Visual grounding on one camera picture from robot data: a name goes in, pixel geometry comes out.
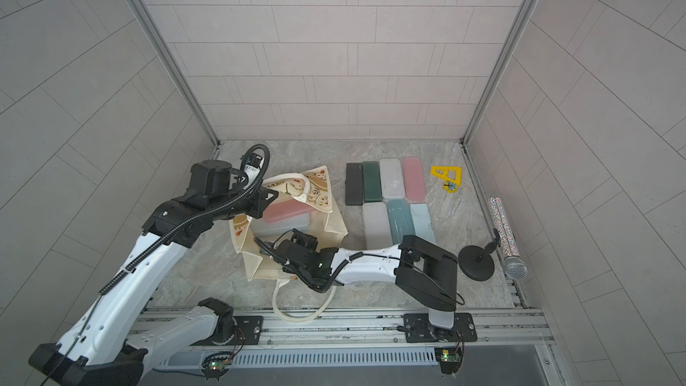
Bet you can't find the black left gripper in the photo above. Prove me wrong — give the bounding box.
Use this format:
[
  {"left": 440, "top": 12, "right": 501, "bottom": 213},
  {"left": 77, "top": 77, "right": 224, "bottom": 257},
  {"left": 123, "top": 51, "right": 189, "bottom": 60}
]
[{"left": 209, "top": 181, "right": 282, "bottom": 222}]

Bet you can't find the salmon red pencil case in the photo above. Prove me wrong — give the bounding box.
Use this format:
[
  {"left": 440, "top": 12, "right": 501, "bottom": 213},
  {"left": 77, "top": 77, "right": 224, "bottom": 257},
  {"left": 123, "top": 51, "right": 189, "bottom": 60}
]
[{"left": 262, "top": 198, "right": 314, "bottom": 223}]

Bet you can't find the translucent white pencil case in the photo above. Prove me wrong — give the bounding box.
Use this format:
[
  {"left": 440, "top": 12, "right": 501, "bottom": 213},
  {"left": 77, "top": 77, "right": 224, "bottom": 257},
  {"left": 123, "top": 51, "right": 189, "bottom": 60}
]
[{"left": 363, "top": 202, "right": 393, "bottom": 250}]

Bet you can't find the dark green pencil case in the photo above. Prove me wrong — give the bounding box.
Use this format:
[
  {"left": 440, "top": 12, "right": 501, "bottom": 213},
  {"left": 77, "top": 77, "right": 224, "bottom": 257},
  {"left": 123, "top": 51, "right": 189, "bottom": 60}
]
[{"left": 362, "top": 161, "right": 383, "bottom": 203}]

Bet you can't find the black pencil case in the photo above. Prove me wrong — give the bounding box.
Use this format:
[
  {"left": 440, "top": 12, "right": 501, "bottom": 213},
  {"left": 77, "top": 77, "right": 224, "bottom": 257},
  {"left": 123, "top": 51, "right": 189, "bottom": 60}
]
[{"left": 345, "top": 163, "right": 364, "bottom": 206}]

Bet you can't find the light teal pencil case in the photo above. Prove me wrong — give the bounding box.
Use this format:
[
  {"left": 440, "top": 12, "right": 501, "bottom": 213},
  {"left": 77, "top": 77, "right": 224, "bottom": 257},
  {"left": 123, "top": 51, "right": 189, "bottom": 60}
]
[{"left": 386, "top": 199, "right": 416, "bottom": 245}]

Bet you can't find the white grey pencil case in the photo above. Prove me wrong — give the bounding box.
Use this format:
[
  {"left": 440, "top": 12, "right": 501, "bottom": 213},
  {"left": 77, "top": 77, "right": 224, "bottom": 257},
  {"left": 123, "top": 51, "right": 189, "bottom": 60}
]
[{"left": 379, "top": 158, "right": 406, "bottom": 201}]

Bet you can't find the pale blue pencil case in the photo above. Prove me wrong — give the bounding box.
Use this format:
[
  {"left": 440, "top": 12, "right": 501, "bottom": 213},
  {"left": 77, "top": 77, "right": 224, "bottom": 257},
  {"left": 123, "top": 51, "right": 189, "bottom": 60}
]
[{"left": 410, "top": 204, "right": 437, "bottom": 244}]

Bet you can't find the pink pencil case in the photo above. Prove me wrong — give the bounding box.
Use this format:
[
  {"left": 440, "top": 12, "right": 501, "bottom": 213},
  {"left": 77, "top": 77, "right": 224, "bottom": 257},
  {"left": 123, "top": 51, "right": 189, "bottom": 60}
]
[{"left": 401, "top": 157, "right": 426, "bottom": 204}]

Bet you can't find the light blue grey pencil case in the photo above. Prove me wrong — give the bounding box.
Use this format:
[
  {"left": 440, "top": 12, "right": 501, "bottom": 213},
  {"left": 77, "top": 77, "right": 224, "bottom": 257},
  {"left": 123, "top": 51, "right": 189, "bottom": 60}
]
[{"left": 249, "top": 214, "right": 310, "bottom": 239}]

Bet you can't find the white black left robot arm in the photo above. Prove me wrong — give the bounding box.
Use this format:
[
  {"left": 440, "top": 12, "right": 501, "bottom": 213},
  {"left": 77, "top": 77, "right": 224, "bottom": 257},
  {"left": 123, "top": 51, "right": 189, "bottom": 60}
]
[{"left": 29, "top": 144, "right": 277, "bottom": 385}]

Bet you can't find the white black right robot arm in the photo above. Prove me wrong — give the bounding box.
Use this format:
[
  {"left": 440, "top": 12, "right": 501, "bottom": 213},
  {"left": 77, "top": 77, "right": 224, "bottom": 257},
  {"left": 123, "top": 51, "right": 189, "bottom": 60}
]
[{"left": 262, "top": 230, "right": 464, "bottom": 331}]

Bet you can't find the left circuit board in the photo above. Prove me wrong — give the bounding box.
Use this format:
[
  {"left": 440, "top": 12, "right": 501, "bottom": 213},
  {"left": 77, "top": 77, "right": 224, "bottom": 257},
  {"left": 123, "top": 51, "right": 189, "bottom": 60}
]
[{"left": 200, "top": 351, "right": 236, "bottom": 382}]

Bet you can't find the circuit board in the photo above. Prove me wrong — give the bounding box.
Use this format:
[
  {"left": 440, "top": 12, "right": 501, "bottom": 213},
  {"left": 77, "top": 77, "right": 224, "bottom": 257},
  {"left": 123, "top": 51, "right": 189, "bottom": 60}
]
[
  {"left": 434, "top": 347, "right": 464, "bottom": 375},
  {"left": 200, "top": 351, "right": 236, "bottom": 382}
]

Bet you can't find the yellow triangular wooden toy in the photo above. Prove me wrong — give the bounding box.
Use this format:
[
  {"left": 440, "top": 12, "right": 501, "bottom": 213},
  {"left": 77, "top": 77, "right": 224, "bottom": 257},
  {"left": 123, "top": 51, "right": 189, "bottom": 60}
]
[{"left": 430, "top": 165, "right": 462, "bottom": 194}]

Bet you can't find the black microphone stand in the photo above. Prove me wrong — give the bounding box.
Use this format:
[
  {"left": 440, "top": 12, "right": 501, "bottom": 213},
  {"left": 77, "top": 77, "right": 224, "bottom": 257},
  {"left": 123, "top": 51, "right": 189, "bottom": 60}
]
[{"left": 457, "top": 228, "right": 501, "bottom": 282}]

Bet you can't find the right circuit board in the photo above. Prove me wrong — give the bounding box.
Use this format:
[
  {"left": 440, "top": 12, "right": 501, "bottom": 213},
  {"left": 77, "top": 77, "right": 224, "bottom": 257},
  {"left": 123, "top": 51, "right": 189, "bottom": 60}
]
[{"left": 434, "top": 347, "right": 464, "bottom": 375}]

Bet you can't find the glittery silver microphone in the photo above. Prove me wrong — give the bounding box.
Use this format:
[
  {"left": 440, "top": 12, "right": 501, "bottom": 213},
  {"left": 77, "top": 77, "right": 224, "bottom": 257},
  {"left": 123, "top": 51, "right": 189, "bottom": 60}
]
[{"left": 488, "top": 198, "right": 529, "bottom": 280}]

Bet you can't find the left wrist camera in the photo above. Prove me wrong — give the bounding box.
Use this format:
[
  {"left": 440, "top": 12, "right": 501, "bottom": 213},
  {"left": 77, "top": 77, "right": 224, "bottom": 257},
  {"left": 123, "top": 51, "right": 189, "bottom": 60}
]
[{"left": 240, "top": 152, "right": 264, "bottom": 173}]

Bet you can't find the aluminium mounting rail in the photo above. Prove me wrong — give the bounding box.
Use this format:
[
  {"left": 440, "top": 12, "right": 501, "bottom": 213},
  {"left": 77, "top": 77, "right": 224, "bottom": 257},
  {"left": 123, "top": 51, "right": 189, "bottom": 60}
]
[{"left": 133, "top": 307, "right": 556, "bottom": 352}]

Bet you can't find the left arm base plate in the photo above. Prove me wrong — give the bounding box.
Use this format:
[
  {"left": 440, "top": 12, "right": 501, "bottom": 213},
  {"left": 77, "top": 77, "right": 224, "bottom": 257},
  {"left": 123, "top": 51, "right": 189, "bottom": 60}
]
[{"left": 198, "top": 316, "right": 264, "bottom": 347}]

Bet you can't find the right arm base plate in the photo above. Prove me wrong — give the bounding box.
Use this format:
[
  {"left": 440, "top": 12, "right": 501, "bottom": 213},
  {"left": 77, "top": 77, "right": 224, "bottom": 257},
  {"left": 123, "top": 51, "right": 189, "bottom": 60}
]
[{"left": 397, "top": 313, "right": 478, "bottom": 343}]

